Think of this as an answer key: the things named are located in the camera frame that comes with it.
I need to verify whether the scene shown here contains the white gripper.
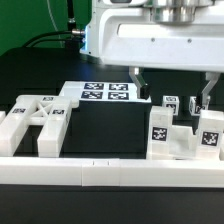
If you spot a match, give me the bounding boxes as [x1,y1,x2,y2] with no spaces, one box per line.
[90,0,224,100]

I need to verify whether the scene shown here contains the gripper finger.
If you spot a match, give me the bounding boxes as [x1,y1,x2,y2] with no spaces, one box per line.
[196,72,220,107]

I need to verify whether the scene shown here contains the white chair seat part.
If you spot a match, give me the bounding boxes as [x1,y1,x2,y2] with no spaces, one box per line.
[147,124,224,160]

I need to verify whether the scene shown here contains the white chair backrest frame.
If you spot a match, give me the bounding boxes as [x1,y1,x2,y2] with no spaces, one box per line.
[0,95,79,158]

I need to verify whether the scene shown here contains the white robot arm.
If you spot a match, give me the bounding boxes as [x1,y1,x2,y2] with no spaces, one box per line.
[80,0,224,105]

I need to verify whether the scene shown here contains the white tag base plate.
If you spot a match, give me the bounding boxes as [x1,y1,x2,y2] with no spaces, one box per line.
[60,81,151,103]

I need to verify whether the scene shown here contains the black cables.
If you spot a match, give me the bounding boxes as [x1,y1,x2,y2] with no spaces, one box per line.
[21,0,86,49]

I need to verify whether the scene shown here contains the white front rail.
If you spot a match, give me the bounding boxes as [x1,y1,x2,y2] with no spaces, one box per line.
[0,157,224,188]

